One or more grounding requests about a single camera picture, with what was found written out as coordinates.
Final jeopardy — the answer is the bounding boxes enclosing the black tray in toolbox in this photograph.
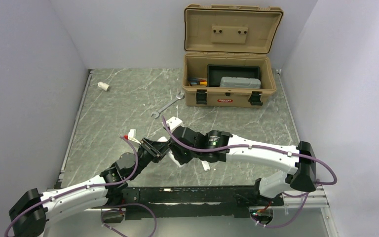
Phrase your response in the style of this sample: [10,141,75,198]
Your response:
[207,64,262,87]

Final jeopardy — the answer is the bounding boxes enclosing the colourful tools in toolbox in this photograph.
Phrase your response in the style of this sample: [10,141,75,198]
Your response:
[188,78,208,86]

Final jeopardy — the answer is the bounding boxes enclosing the white remote control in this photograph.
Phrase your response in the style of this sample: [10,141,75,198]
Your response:
[157,136,185,168]

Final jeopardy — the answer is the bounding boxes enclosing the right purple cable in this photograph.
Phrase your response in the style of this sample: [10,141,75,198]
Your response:
[161,116,338,230]

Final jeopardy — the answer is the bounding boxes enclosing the grey plastic case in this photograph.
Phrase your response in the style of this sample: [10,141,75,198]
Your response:
[220,77,262,88]

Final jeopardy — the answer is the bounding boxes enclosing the tan plastic toolbox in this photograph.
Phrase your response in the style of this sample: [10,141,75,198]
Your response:
[182,4,284,108]

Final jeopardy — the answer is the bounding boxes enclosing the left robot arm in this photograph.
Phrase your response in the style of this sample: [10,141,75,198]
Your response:
[4,139,170,237]

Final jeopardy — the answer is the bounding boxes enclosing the white plastic tube piece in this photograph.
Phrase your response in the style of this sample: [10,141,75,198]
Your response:
[97,81,110,91]

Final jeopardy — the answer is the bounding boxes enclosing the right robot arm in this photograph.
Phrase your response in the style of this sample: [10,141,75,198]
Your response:
[167,126,317,205]

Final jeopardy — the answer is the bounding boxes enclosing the purple cable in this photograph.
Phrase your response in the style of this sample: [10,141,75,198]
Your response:
[3,135,159,237]
[161,116,338,230]

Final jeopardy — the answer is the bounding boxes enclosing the aluminium frame rail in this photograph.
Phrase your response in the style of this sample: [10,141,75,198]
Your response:
[40,186,329,213]

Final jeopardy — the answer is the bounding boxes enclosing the white battery compartment cover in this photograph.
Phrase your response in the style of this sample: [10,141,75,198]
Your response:
[201,161,210,171]

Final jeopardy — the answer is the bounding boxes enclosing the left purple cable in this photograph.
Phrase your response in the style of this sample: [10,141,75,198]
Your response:
[3,135,159,237]

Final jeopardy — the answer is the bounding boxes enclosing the silver open-end wrench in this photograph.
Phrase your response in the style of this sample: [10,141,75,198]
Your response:
[150,91,185,119]

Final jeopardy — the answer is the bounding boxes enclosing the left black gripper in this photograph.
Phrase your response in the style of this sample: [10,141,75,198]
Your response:
[129,137,170,180]

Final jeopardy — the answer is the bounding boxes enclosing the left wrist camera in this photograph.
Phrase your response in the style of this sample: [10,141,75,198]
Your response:
[127,129,141,145]

